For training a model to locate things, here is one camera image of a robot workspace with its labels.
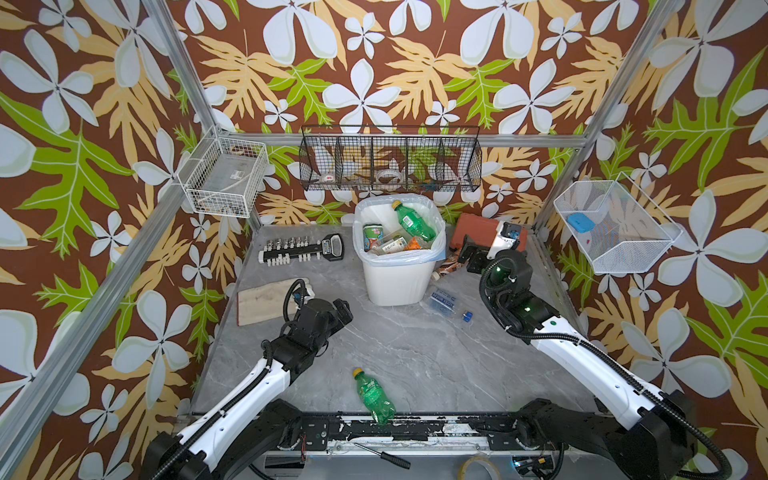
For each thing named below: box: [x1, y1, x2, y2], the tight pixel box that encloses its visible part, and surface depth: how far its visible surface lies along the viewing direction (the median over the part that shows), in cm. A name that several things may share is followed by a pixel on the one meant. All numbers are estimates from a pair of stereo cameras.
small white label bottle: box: [374, 236, 408, 255], surface depth 87 cm
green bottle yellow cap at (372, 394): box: [352, 367, 396, 425], surface depth 79 cm
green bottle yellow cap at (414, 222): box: [391, 200, 436, 243], surface depth 86 cm
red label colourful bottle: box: [362, 223, 385, 252], surface depth 91 cm
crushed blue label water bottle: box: [428, 288, 473, 323], surface depth 95 cm
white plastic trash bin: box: [352, 194, 447, 306], surface depth 87 cm
